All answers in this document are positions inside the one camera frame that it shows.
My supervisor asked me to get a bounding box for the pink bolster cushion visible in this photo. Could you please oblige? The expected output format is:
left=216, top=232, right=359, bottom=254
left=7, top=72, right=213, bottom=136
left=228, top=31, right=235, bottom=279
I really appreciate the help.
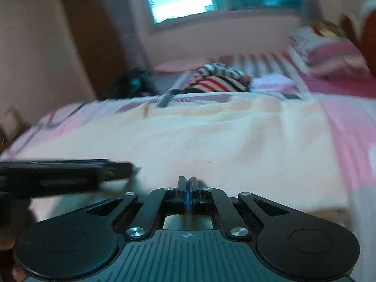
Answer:
left=153, top=59, right=207, bottom=74

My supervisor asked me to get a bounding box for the dark side table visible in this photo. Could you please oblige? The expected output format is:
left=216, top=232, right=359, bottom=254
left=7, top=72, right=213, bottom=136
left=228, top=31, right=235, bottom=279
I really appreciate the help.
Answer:
left=0, top=108, right=33, bottom=154

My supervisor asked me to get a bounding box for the pink white pillow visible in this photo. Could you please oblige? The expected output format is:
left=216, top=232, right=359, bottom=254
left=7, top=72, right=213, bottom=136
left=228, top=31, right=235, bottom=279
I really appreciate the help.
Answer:
left=302, top=45, right=371, bottom=78

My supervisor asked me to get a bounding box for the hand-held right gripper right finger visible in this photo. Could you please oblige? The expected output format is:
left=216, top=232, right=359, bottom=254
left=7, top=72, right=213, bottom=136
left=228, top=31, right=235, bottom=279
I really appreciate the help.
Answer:
left=190, top=176, right=290, bottom=238

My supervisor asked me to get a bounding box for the white folded cloth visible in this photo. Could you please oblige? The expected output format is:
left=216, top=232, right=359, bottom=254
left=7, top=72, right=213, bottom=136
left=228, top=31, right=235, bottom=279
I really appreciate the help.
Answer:
left=252, top=74, right=298, bottom=91

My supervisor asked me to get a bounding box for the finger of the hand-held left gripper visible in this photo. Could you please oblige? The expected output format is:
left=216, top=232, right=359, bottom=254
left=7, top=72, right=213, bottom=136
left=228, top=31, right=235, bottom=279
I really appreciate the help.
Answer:
left=0, top=159, right=133, bottom=198

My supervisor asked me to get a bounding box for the red navy striped garment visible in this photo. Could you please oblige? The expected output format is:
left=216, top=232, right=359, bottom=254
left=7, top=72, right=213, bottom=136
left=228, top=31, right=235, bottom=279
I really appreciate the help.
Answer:
left=184, top=63, right=254, bottom=95

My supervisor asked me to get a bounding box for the brown wooden door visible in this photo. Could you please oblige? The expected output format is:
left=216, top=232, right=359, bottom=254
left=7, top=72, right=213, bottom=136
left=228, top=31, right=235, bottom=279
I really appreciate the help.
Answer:
left=59, top=0, right=133, bottom=101

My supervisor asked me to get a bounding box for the grey fabric strap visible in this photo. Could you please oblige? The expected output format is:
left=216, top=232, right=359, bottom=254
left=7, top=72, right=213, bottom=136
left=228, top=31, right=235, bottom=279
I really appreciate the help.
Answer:
left=158, top=89, right=180, bottom=108

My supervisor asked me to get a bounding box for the black plastic bag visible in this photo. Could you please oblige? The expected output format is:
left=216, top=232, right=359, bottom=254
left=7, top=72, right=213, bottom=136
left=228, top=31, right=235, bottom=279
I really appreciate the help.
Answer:
left=101, top=68, right=160, bottom=101

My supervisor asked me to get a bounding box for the cream white towel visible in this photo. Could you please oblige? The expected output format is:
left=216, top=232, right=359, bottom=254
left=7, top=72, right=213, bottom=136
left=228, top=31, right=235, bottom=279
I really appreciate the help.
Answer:
left=6, top=92, right=351, bottom=230

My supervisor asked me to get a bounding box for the colourful printed cloth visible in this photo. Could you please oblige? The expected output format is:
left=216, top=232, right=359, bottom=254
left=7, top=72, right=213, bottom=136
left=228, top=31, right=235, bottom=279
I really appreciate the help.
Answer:
left=311, top=20, right=348, bottom=39

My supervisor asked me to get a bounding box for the grey pink striped pillow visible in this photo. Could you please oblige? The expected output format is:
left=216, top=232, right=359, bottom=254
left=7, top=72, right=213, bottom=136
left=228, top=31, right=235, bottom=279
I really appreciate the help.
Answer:
left=289, top=26, right=365, bottom=65

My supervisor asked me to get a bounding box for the brown wooden headboard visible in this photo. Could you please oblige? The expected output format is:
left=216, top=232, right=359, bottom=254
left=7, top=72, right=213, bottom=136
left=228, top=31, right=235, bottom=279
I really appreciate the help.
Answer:
left=340, top=0, right=376, bottom=77

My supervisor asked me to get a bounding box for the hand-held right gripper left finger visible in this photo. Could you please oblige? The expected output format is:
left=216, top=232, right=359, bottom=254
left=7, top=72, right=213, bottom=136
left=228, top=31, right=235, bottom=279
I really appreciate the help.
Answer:
left=86, top=176, right=189, bottom=238

